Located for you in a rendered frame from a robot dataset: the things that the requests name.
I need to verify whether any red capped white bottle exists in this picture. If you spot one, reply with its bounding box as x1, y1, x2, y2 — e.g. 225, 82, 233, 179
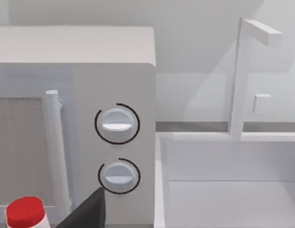
4, 196, 51, 228

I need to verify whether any tall white tap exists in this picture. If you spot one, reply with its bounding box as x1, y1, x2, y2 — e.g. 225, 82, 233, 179
228, 17, 283, 141

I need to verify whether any white microwave door handle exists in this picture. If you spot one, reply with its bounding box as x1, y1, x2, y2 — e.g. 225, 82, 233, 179
44, 89, 73, 212

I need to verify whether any white sink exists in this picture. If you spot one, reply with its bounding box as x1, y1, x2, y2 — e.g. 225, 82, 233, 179
153, 131, 295, 228

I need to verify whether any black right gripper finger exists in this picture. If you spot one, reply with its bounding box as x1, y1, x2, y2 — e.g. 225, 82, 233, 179
56, 187, 106, 228

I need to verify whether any pale microwave oven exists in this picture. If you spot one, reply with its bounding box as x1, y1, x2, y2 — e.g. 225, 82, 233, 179
0, 26, 158, 228

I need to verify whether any white microwave knob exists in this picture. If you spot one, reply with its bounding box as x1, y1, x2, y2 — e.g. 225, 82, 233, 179
99, 108, 134, 141
101, 162, 136, 190

